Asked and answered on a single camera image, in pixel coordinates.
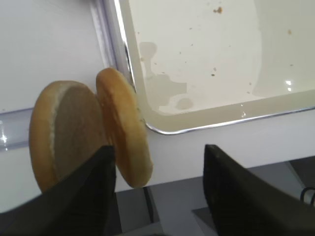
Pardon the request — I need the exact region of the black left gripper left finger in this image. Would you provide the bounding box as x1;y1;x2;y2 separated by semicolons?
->
0;146;116;236

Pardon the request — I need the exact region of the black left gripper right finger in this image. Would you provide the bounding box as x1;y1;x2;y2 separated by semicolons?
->
204;145;315;236

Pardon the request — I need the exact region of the bun half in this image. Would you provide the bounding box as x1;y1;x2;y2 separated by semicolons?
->
29;81;108;192
96;68;153;188

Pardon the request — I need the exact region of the lower left clear track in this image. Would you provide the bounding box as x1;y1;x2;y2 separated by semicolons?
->
0;109;32;151

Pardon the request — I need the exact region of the cream metal tray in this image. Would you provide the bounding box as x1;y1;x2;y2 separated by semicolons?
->
114;0;315;135

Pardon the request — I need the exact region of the clear rail left of tray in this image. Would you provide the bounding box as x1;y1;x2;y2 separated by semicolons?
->
90;0;117;68

